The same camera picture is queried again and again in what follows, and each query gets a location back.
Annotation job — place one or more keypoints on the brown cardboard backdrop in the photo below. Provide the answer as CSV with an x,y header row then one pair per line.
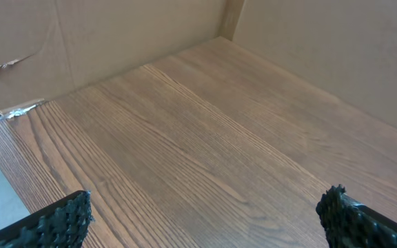
x,y
347,48

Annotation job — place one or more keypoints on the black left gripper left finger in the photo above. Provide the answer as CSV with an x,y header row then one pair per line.
x,y
64,223

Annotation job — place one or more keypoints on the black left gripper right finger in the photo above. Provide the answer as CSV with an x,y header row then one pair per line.
x,y
350,224

